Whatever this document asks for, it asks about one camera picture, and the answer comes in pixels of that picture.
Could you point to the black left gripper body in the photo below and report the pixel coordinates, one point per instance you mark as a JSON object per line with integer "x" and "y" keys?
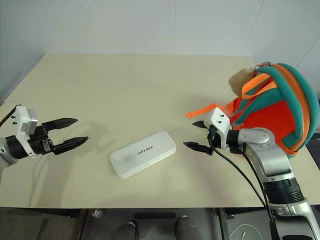
{"x": 40, "y": 141}

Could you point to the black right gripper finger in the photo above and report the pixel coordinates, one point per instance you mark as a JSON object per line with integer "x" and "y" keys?
{"x": 197, "y": 146}
{"x": 200, "y": 124}

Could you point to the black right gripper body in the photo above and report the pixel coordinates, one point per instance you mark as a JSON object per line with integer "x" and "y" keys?
{"x": 212, "y": 137}

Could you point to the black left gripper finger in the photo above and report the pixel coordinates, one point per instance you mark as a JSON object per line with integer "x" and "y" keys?
{"x": 62, "y": 123}
{"x": 72, "y": 143}

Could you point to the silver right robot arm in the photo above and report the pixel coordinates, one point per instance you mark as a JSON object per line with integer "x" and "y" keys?
{"x": 272, "y": 162}

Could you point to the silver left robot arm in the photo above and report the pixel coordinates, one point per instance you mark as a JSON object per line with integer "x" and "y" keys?
{"x": 10, "y": 147}

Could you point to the white rectangular case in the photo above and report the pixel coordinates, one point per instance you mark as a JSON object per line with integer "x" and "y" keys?
{"x": 143, "y": 153}

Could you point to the teal and orange backpack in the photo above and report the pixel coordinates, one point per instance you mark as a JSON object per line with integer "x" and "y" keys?
{"x": 275, "y": 107}

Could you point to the beige plush lump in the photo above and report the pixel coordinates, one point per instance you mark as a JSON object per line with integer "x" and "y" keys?
{"x": 240, "y": 80}

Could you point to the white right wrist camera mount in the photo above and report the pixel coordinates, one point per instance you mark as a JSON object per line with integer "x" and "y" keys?
{"x": 220, "y": 122}

